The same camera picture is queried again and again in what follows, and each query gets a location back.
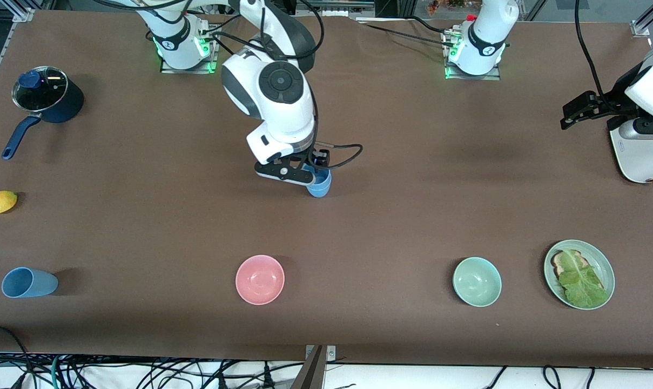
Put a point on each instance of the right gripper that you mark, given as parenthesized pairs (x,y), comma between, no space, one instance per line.
(319,157)

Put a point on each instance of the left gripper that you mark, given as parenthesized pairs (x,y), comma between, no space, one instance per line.
(613,107)

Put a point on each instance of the blue cup with white filling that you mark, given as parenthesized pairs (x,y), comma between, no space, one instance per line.
(321,190)

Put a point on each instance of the white toaster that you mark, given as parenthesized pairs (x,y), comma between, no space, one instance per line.
(639,162)

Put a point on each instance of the pink bowl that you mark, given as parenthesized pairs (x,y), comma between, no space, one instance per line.
(260,280)

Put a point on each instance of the brown bread slice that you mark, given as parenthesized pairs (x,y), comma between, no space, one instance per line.
(559,262)

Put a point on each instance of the light green plate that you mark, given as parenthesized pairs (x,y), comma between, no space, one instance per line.
(607,270)

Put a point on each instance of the green lettuce leaf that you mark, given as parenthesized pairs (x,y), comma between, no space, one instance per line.
(583,286)

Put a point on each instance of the light green bowl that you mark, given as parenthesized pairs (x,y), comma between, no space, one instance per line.
(477,281)

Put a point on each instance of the dark support beam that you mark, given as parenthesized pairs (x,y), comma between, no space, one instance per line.
(312,373)

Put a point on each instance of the dark blue saucepan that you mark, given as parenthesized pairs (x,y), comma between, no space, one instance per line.
(69,105)

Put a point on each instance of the glass lid blue knob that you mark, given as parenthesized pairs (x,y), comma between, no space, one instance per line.
(48,94)

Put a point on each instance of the yellow lemon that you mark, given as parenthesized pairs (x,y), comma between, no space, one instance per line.
(0,202)

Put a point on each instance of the aluminium frame profile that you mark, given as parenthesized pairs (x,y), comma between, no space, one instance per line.
(640,28)
(22,15)

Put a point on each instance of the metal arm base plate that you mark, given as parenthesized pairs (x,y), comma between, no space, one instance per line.
(472,77)
(196,71)

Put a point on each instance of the metal table edge bracket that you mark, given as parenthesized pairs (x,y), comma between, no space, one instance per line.
(331,354)

